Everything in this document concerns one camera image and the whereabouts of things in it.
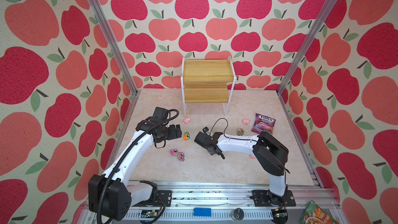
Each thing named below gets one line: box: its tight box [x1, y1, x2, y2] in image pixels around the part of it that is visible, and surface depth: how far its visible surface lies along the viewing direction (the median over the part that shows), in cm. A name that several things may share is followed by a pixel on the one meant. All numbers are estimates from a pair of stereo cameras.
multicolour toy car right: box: [237, 127, 245, 136], surface depth 98 cm
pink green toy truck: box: [178, 152, 186, 162], surface depth 88 cm
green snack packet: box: [299, 200, 340, 224], surface depth 70 cm
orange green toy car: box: [182, 131, 191, 141], surface depth 96 cm
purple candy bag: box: [251, 113, 277, 135], surface depth 101 cm
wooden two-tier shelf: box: [180, 56, 237, 117], surface depth 90 cm
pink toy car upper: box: [169, 148, 179, 157], surface depth 90 cm
